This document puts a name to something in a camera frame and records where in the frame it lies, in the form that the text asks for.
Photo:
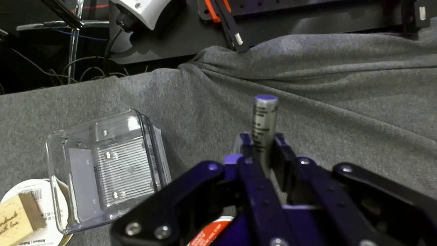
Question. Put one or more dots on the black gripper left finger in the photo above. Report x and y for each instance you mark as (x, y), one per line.
(175, 214)

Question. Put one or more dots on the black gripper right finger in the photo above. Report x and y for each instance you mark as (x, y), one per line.
(364, 207)

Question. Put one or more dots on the grey table cloth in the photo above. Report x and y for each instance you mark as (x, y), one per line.
(364, 98)

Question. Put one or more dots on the small clear plastic holder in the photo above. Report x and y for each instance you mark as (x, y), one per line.
(103, 168)

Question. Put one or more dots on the white power adapter box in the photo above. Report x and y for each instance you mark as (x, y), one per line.
(145, 12)

